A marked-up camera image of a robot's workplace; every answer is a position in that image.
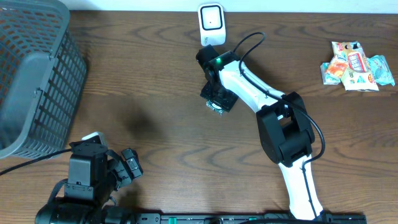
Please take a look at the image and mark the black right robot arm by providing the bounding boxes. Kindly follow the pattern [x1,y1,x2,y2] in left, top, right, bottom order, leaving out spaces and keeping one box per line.
[196,45,323,220]

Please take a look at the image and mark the orange tissue pack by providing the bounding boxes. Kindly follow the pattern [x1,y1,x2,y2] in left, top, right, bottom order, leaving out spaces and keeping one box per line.
[325,53,348,79]

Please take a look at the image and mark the teal white Kleenex tissue pack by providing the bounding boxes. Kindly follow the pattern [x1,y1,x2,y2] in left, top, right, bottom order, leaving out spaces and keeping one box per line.
[320,62,341,85]

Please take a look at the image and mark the green soft wipes pack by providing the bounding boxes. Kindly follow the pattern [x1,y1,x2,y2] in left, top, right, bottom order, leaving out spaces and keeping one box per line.
[368,55,395,86]

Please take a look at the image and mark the black healing ointment box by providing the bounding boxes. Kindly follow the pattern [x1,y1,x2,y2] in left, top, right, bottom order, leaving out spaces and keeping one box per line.
[206,100,224,116]

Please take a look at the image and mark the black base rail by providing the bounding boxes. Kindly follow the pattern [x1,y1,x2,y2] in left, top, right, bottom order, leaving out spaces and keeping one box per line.
[135,213,368,224]

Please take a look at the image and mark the white barcode scanner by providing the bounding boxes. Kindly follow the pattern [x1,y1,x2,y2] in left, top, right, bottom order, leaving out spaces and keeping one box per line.
[198,3,226,46]

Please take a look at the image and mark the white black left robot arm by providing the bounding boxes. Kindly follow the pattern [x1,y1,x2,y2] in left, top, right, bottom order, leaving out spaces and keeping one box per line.
[35,137,143,223]

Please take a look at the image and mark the grey plastic mesh basket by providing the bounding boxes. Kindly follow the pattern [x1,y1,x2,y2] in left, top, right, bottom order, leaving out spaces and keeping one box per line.
[1,0,88,159]

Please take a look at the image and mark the cream wipes pack blue edges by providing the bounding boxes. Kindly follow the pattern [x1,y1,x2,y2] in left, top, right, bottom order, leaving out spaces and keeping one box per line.
[331,41,379,91]

